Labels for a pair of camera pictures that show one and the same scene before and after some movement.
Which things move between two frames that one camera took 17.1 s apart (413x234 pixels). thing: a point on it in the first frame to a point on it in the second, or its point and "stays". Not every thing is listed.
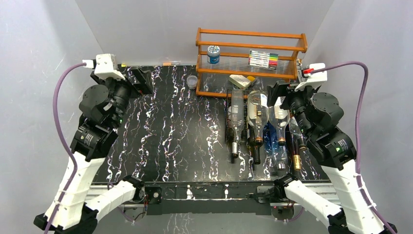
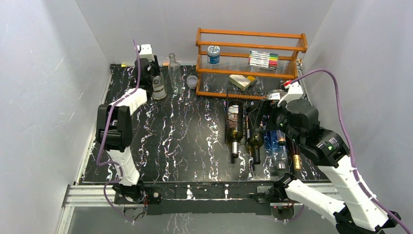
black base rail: x=208 y=199 stays
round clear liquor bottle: x=258 y=113 to x=159 y=88
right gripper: x=280 y=88 to x=264 y=107
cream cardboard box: x=239 y=81 stays
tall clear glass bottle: x=237 y=118 to x=175 y=78
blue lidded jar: x=213 y=54 stays
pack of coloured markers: x=263 y=59 stays
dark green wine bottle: x=255 y=146 stays
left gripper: x=144 y=86 to x=155 y=65
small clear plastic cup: x=192 y=81 stays
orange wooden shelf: x=230 y=63 stays
